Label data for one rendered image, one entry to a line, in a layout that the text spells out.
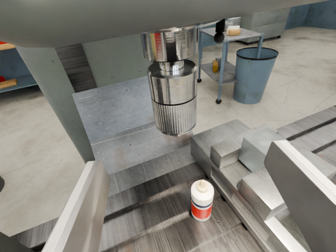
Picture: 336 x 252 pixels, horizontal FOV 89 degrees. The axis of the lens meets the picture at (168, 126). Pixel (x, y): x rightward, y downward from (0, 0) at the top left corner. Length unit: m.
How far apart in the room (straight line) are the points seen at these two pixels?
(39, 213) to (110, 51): 1.58
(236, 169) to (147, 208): 0.20
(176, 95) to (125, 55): 0.40
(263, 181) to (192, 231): 0.16
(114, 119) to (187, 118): 0.40
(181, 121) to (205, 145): 0.25
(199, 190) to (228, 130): 0.20
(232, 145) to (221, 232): 0.16
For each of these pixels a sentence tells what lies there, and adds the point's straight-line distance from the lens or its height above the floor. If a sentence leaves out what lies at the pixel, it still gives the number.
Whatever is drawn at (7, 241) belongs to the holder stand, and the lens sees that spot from 0.35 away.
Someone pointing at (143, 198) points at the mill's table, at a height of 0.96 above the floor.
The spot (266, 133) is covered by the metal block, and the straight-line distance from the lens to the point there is 0.37.
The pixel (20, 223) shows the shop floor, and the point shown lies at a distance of 1.93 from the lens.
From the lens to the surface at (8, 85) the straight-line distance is 4.20.
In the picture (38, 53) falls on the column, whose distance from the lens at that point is 0.54.
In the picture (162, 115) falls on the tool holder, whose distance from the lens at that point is 0.17.
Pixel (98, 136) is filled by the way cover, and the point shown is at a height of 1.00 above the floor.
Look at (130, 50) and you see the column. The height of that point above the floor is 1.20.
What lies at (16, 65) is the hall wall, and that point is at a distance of 4.69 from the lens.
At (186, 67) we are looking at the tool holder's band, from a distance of 0.16.
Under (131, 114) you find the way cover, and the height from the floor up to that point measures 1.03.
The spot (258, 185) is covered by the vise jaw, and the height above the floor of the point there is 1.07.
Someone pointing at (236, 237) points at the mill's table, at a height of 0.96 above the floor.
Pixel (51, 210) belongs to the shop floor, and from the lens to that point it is 1.83.
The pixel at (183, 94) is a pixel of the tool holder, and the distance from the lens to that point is 0.15.
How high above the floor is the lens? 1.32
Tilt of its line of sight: 38 degrees down
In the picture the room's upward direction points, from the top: 6 degrees counter-clockwise
